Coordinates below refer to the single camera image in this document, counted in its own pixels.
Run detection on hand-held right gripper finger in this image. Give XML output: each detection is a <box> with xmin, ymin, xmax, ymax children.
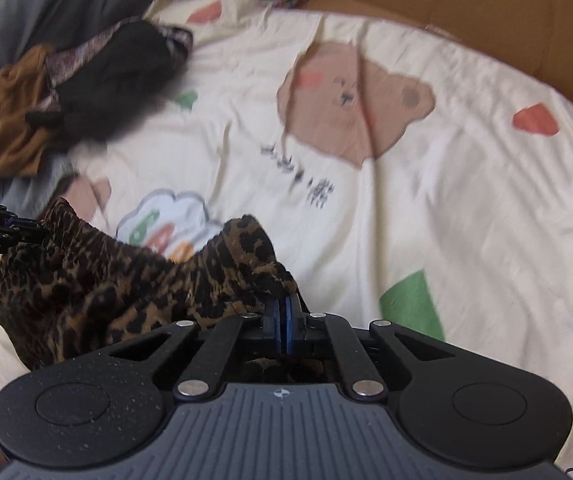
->
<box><xmin>109</xmin><ymin>299</ymin><xmax>287</xmax><ymax>402</ymax></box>
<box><xmin>286</xmin><ymin>295</ymin><xmax>454</xmax><ymax>402</ymax></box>

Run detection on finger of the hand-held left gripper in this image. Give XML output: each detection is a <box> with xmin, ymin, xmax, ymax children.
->
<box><xmin>6</xmin><ymin>217</ymin><xmax>48</xmax><ymax>247</ymax></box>

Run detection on leopard print pants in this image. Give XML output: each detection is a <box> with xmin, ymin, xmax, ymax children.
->
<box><xmin>0</xmin><ymin>197</ymin><xmax>327</xmax><ymax>386</ymax></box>

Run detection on blue denim jeans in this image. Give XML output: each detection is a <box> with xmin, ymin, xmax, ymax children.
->
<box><xmin>0</xmin><ymin>150</ymin><xmax>82</xmax><ymax>211</ymax></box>

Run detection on brown garment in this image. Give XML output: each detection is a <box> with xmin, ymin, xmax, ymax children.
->
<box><xmin>0</xmin><ymin>44</ymin><xmax>67</xmax><ymax>178</ymax></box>

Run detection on black knit garment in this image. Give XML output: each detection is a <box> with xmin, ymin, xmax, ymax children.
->
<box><xmin>26</xmin><ymin>22</ymin><xmax>187</xmax><ymax>143</ymax></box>

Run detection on cream bear printed blanket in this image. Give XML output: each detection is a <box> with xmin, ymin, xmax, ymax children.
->
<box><xmin>0</xmin><ymin>0</ymin><xmax>573</xmax><ymax>480</ymax></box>

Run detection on dark grey pillow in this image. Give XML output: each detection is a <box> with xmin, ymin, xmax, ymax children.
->
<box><xmin>0</xmin><ymin>0</ymin><xmax>167</xmax><ymax>201</ymax></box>

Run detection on flattened brown cardboard sheet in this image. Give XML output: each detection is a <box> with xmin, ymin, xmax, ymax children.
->
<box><xmin>281</xmin><ymin>0</ymin><xmax>573</xmax><ymax>131</ymax></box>

